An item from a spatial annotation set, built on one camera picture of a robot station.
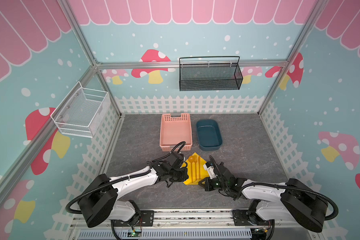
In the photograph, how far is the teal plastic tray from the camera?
3.30 ft

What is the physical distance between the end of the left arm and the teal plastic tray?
0.91 feet

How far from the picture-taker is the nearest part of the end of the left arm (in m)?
0.66
